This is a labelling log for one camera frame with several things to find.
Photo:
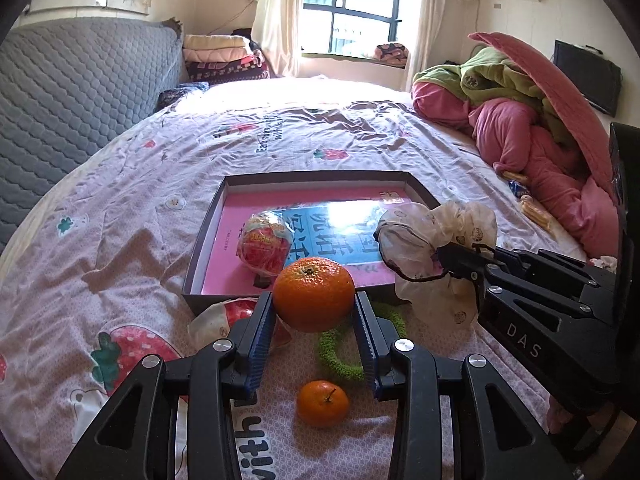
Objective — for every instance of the pink crumpled blanket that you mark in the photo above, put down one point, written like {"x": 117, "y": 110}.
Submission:
{"x": 509, "y": 137}

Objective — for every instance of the cream printed shower cap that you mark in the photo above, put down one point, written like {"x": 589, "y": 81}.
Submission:
{"x": 409, "y": 236}

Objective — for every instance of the small blue snack packet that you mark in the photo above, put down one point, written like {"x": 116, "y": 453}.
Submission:
{"x": 518, "y": 190}

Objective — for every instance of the black television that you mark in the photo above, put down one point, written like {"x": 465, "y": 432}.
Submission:
{"x": 598, "y": 79}

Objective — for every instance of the large orange tangerine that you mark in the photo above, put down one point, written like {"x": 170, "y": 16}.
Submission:
{"x": 313, "y": 295}

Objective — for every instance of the yellow wafer snack pack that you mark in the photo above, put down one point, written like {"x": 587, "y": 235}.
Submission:
{"x": 535, "y": 212}

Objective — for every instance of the stack of folded blankets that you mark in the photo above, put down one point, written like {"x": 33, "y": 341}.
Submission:
{"x": 217, "y": 59}

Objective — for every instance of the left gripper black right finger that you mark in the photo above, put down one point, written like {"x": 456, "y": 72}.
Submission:
{"x": 493, "y": 434}

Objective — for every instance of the dark framed window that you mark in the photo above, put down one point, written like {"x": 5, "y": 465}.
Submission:
{"x": 355, "y": 28}

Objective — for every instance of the small orange tangerine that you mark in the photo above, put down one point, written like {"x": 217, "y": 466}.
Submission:
{"x": 321, "y": 404}

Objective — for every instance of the cream curtain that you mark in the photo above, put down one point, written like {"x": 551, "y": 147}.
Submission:
{"x": 276, "y": 29}
{"x": 421, "y": 21}

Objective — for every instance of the green blanket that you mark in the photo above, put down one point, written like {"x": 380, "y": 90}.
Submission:
{"x": 491, "y": 74}

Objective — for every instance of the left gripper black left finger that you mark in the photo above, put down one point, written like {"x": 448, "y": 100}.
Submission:
{"x": 134, "y": 434}

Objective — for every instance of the red white floral cloth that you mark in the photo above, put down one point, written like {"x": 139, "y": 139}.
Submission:
{"x": 608, "y": 263}

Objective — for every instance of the left cream curtain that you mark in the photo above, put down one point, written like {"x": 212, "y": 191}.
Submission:
{"x": 276, "y": 29}

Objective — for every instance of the folded floral cloth on sill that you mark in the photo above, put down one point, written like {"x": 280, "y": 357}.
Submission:
{"x": 392, "y": 54}

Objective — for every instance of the red apple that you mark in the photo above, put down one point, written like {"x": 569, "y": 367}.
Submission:
{"x": 217, "y": 320}

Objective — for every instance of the upper yellow snack pack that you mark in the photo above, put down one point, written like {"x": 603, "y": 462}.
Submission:
{"x": 520, "y": 178}

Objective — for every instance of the grey quilted headboard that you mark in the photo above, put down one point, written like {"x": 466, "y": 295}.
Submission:
{"x": 69, "y": 87}

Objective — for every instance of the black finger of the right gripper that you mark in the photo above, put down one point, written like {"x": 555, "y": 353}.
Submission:
{"x": 463, "y": 262}
{"x": 549, "y": 271}

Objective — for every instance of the right cream curtain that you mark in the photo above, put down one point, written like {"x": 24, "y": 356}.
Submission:
{"x": 421, "y": 21}

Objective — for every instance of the pink strawberry print bedsheet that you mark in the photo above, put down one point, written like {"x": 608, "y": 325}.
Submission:
{"x": 99, "y": 284}

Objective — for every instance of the apple with blue label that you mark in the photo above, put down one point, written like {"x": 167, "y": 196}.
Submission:
{"x": 264, "y": 243}

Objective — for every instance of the green fuzzy hair scrunchie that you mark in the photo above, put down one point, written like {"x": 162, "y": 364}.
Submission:
{"x": 337, "y": 352}

